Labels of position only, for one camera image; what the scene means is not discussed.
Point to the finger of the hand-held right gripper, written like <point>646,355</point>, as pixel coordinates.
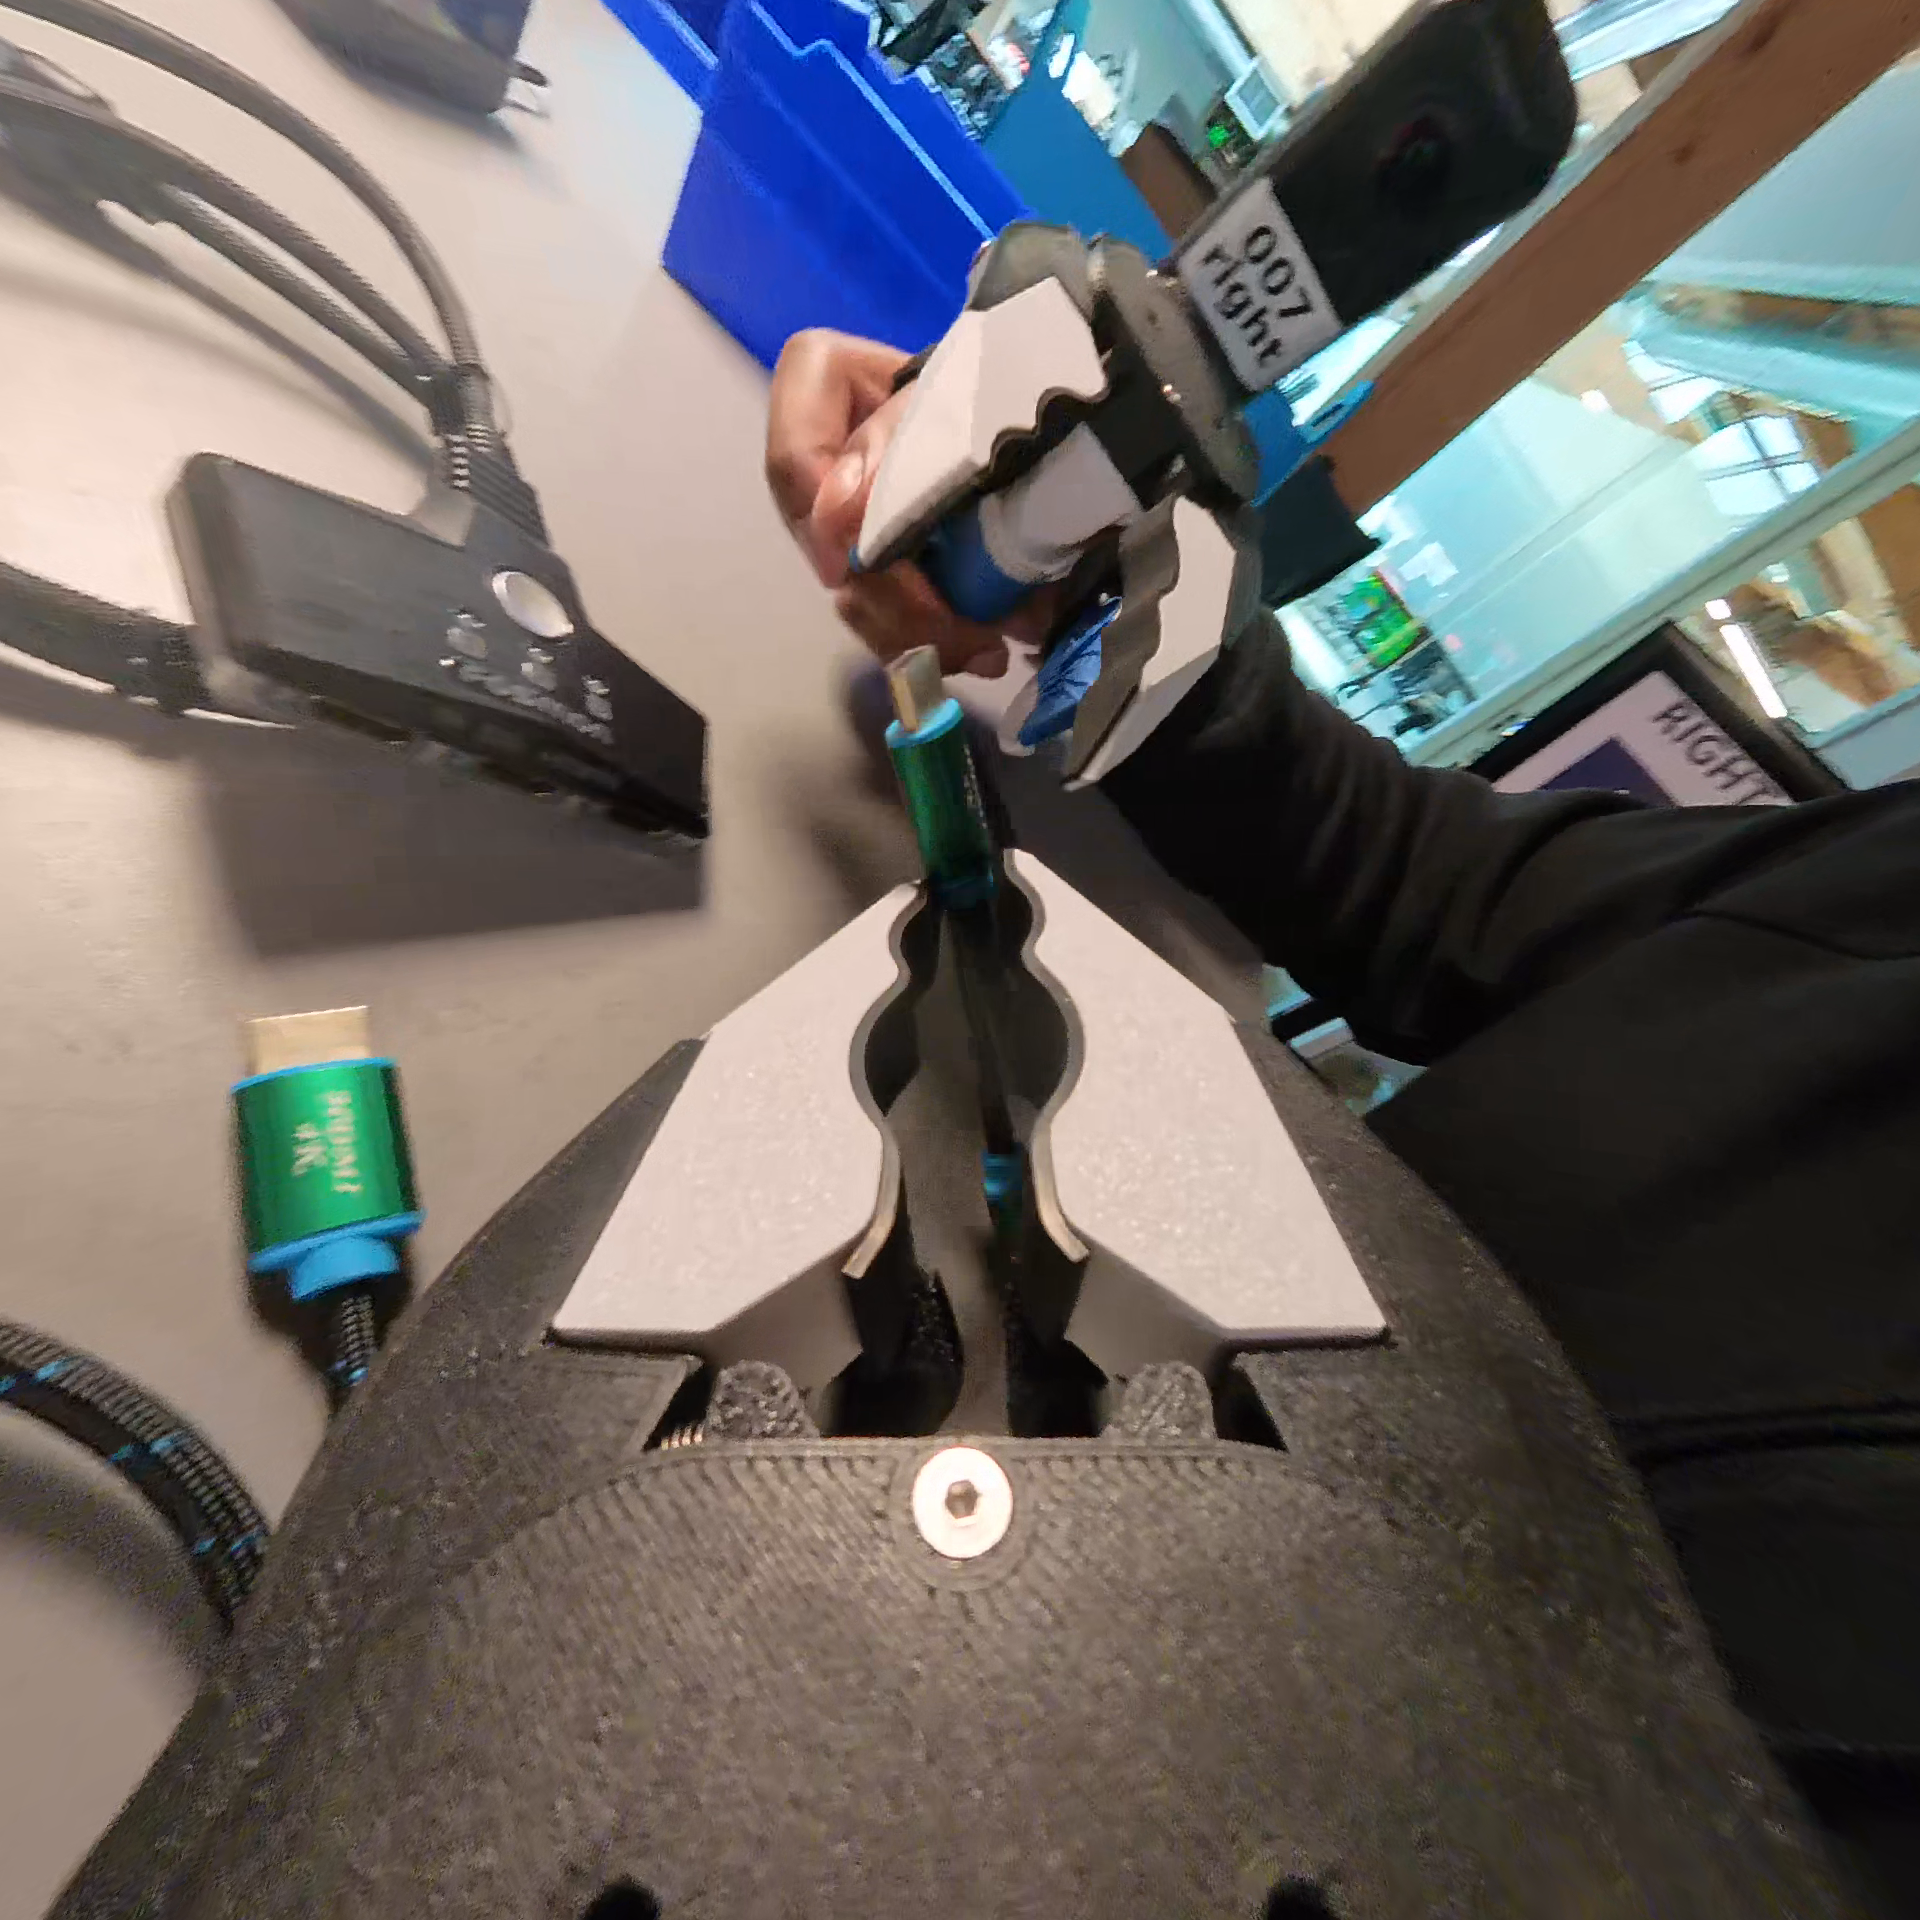
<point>1186,600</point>
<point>975,405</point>

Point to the black hdmi switch box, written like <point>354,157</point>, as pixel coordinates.
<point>375,600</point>

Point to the large dark blue bin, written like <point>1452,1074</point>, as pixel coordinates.
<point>1050,165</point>

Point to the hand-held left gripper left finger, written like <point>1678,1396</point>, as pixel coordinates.
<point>735,1185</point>

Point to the black framed white sign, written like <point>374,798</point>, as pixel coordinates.
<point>1651,742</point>

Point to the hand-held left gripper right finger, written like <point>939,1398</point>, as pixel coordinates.
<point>1214,1185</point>

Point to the person's black clothing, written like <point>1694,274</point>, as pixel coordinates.
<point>1724,1275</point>

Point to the blue storage bin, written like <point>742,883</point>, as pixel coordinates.
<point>811,225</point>
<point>661,36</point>

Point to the person's right hand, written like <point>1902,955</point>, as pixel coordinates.
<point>827,434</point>

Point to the person's right forearm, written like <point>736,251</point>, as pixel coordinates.
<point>1349,838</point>

